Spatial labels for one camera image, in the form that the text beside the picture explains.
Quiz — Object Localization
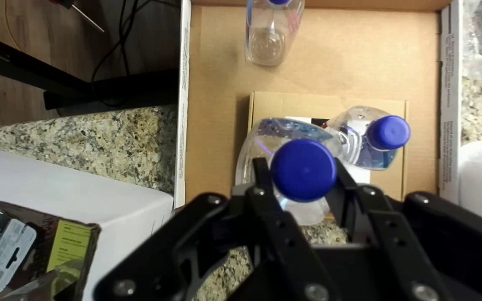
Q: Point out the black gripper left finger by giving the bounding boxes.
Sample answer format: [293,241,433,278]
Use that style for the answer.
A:
[92,158,338,301]

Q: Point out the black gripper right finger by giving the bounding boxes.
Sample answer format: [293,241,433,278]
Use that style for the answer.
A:
[329,160,482,301]

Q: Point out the clear water bottle blue cap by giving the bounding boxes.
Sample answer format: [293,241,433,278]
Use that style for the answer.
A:
[234,116,346,228]
[329,106,413,173]
[244,0,306,69]

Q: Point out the shallow cardboard tray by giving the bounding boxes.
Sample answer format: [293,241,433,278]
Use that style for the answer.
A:
[172,0,463,211]

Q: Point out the dark package green label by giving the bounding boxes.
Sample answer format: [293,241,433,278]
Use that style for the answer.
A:
[0,195,103,301]

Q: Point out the red black bar clamp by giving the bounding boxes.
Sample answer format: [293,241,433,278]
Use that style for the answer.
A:
[55,0,107,34]

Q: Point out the black metal stand frame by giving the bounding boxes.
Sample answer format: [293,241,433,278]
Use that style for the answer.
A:
[0,27,180,118]

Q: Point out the black floor cables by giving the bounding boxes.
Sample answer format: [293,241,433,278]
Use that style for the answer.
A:
[88,0,159,84]

